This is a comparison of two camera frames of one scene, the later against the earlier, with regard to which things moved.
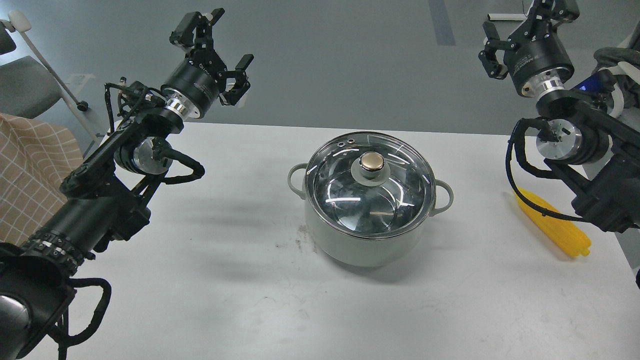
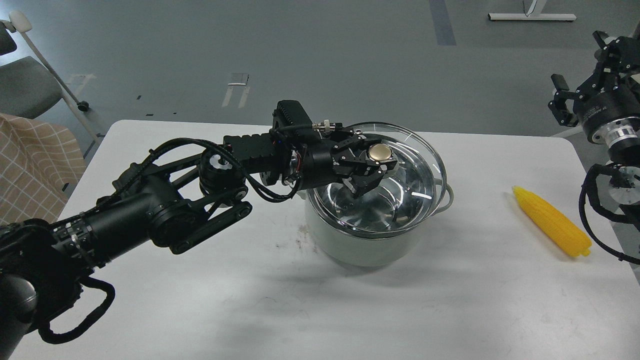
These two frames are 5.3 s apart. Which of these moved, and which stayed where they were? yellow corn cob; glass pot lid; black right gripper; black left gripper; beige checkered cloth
Moved: black right gripper; black left gripper; glass pot lid
Stayed: beige checkered cloth; yellow corn cob
